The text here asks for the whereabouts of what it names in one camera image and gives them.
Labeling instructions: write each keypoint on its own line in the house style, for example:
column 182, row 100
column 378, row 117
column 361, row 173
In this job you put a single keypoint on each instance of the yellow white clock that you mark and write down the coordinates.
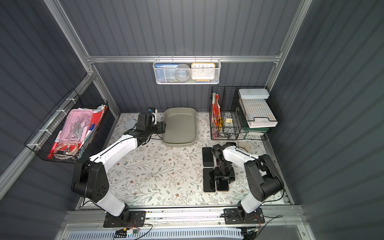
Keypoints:
column 203, row 71

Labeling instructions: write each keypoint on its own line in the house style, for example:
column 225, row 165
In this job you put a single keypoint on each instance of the grey storage box lid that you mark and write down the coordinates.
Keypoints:
column 130, row 124

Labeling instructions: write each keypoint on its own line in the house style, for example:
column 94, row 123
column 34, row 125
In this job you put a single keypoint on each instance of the red folder in side basket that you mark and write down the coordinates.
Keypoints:
column 98, row 114

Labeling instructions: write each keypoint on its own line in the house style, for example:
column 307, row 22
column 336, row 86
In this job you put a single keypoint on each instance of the cream case phone black screen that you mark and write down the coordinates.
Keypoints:
column 209, row 184

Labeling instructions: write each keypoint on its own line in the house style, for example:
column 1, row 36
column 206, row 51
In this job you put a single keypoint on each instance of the white case phone black screen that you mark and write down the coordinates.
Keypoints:
column 230, row 144

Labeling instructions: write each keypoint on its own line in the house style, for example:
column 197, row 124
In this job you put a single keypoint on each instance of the light blue case phone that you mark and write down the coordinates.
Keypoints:
column 208, row 159

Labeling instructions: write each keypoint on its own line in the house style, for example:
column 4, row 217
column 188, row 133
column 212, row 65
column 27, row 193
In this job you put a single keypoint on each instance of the black wire desk organizer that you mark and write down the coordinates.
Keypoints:
column 232, row 123

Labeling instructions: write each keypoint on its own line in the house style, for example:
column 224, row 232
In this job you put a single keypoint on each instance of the grey storage tray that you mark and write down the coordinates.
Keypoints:
column 181, row 127

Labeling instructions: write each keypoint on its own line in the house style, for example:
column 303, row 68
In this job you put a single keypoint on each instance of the beige case phone with ring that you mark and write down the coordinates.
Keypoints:
column 244, row 146

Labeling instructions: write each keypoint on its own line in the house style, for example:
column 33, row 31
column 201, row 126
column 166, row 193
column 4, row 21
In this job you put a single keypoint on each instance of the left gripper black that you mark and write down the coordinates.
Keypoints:
column 160, row 127

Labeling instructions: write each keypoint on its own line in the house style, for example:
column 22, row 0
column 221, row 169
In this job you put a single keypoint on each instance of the blue box in basket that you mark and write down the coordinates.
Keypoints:
column 165, row 72

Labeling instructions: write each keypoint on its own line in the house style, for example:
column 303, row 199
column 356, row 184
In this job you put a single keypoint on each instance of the red scissors in organizer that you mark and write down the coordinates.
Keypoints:
column 215, row 109

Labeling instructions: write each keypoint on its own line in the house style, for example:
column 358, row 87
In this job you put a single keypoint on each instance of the black wire side basket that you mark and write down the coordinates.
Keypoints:
column 45, row 139

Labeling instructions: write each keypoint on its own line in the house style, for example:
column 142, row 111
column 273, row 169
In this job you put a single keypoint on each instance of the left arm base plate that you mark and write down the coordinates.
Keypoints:
column 125, row 220

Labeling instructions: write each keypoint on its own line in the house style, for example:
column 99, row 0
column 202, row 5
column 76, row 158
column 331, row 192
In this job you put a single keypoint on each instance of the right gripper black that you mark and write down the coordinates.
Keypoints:
column 223, row 174

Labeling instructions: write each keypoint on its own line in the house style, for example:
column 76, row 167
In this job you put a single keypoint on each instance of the red tape dispenser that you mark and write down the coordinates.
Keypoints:
column 67, row 149

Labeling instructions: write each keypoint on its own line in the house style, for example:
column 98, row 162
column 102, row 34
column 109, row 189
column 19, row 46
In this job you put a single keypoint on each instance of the white grid paper tray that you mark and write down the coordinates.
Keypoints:
column 255, row 108

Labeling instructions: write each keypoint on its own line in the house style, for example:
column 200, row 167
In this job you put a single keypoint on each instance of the grey tape roll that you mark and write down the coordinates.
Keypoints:
column 182, row 73

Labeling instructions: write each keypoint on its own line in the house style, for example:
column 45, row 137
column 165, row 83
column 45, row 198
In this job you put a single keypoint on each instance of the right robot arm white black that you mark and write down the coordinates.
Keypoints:
column 262, row 176

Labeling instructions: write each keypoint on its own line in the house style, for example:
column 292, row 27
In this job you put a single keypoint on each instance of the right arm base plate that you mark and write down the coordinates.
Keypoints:
column 234, row 216

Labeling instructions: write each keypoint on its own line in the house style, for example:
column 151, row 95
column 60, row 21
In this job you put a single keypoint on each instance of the pink case phone face up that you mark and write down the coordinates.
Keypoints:
column 222, row 185

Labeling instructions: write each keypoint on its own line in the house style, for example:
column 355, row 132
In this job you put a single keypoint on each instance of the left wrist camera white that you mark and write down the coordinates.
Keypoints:
column 154, row 112

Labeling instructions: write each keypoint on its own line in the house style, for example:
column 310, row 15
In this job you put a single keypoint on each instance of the pink plastic pencil case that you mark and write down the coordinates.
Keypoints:
column 76, row 124

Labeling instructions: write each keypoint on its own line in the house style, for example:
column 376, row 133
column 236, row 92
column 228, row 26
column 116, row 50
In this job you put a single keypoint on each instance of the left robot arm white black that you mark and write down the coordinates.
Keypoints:
column 90, row 178

